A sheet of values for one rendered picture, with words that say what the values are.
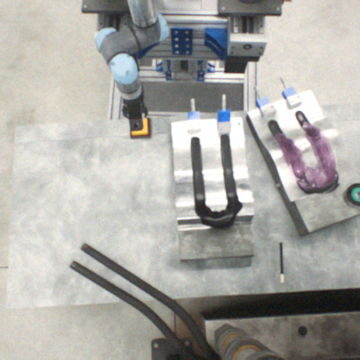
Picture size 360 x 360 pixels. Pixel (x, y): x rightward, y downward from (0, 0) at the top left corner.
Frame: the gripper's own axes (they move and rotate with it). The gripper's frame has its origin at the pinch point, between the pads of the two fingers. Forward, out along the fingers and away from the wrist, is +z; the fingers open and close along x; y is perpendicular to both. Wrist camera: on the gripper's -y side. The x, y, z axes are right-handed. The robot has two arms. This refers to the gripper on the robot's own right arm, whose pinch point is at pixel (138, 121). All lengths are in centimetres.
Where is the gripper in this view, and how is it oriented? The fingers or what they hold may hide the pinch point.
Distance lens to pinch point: 150.9
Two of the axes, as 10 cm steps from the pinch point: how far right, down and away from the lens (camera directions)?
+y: -0.6, -9.6, 2.6
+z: 0.3, 2.6, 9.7
